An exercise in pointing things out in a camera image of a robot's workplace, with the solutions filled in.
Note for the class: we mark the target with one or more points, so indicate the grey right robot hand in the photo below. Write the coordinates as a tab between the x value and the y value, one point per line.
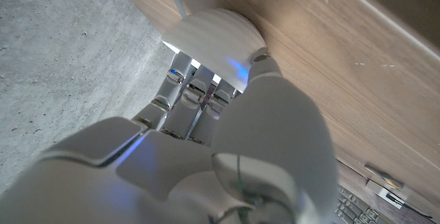
268	131

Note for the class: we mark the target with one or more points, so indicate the white ceramic bowl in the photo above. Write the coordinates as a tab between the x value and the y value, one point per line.
213	35

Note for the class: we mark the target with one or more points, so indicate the printed living room backdrop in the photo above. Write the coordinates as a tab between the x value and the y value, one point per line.
361	207

